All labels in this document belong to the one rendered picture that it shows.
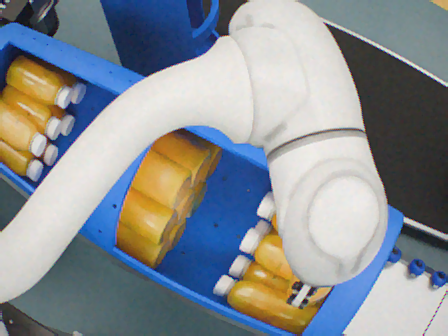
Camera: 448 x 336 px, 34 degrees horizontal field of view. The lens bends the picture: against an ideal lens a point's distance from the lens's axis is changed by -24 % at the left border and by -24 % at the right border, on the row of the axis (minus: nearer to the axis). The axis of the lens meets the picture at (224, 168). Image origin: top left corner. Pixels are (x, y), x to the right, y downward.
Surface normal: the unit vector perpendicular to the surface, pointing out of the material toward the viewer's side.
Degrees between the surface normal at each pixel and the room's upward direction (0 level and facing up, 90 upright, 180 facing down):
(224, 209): 16
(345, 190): 4
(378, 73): 0
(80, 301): 0
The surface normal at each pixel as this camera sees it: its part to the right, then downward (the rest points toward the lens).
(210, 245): 0.04, -0.40
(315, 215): -0.33, -0.11
